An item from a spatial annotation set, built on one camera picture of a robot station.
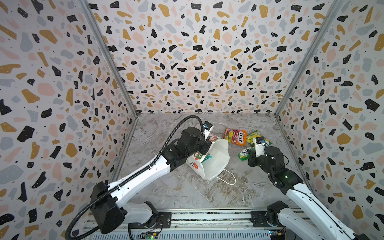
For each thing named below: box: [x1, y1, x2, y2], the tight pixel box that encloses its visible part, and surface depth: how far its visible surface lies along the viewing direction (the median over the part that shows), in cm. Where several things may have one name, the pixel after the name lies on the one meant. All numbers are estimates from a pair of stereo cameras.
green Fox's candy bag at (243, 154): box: [237, 146, 256, 162], surface depth 81 cm
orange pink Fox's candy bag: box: [223, 127, 247, 147], surface depth 106 cm
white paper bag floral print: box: [186, 134, 237, 185], surface depth 85 cm
